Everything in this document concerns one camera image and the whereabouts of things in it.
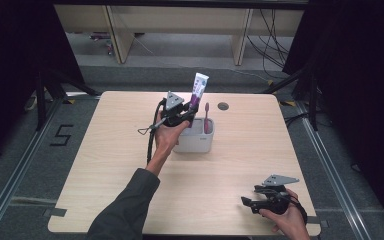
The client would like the person's right hand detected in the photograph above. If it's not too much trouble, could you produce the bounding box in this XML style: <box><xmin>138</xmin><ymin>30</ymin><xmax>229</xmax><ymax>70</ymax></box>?
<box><xmin>259</xmin><ymin>188</ymin><xmax>311</xmax><ymax>240</ymax></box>

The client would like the pink toothbrush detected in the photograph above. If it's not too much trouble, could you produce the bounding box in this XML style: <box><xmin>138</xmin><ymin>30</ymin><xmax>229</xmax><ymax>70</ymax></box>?
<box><xmin>203</xmin><ymin>101</ymin><xmax>212</xmax><ymax>135</ymax></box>

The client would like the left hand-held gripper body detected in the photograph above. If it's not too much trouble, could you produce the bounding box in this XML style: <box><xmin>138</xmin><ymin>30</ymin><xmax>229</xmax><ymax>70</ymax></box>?
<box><xmin>159</xmin><ymin>90</ymin><xmax>195</xmax><ymax>128</ymax></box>

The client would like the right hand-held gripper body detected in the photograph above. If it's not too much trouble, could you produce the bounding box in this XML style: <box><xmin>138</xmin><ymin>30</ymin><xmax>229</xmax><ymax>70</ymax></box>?
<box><xmin>261</xmin><ymin>174</ymin><xmax>300</xmax><ymax>216</ymax></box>

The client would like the bundle of black cables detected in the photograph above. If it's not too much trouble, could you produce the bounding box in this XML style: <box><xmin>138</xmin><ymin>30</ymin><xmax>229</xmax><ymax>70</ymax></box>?
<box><xmin>245</xmin><ymin>9</ymin><xmax>292</xmax><ymax>80</ymax></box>

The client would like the purple and white toothpaste tube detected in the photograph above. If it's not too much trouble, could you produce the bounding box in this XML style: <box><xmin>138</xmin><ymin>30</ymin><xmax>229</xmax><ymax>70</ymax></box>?
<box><xmin>187</xmin><ymin>72</ymin><xmax>210</xmax><ymax>130</ymax></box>

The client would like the black metal stand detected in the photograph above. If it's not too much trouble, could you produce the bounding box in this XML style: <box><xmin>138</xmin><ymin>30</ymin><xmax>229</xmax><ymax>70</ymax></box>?
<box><xmin>262</xmin><ymin>64</ymin><xmax>320</xmax><ymax>132</ymax></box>
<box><xmin>34</xmin><ymin>64</ymin><xmax>99</xmax><ymax>132</ymax></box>

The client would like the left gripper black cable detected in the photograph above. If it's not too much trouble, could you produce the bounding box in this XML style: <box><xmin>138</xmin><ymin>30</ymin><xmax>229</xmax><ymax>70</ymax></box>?
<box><xmin>137</xmin><ymin>97</ymin><xmax>168</xmax><ymax>165</ymax></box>

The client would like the white plastic holder box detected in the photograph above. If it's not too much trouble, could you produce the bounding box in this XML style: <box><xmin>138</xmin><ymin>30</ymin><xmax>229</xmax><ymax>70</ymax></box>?
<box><xmin>172</xmin><ymin>117</ymin><xmax>216</xmax><ymax>154</ymax></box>

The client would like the metal floor rail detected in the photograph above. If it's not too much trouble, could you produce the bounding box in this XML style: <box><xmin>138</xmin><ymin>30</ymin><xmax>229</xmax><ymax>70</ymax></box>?
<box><xmin>0</xmin><ymin>99</ymin><xmax>64</xmax><ymax>240</ymax></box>
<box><xmin>295</xmin><ymin>101</ymin><xmax>374</xmax><ymax>240</ymax></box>

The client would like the beige wooden desk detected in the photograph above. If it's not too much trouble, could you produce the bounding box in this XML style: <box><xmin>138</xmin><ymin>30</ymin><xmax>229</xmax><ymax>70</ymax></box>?
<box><xmin>53</xmin><ymin>3</ymin><xmax>306</xmax><ymax>66</ymax></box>

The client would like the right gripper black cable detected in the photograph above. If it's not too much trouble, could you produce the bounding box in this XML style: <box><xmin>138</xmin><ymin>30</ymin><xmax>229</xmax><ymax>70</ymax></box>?
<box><xmin>288</xmin><ymin>193</ymin><xmax>309</xmax><ymax>225</ymax></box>

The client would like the black curtain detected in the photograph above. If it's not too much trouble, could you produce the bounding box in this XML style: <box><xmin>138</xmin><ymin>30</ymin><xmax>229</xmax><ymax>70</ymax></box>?
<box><xmin>282</xmin><ymin>0</ymin><xmax>384</xmax><ymax>231</ymax></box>
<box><xmin>0</xmin><ymin>0</ymin><xmax>86</xmax><ymax>168</ymax></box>

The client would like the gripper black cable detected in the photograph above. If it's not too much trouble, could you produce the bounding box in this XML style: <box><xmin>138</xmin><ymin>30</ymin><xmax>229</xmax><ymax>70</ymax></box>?
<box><xmin>288</xmin><ymin>193</ymin><xmax>309</xmax><ymax>225</ymax></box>
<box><xmin>137</xmin><ymin>97</ymin><xmax>168</xmax><ymax>165</ymax></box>

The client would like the person's left hand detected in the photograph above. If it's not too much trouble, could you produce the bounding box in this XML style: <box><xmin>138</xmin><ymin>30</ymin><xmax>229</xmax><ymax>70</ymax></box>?
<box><xmin>154</xmin><ymin>111</ymin><xmax>191</xmax><ymax>153</ymax></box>

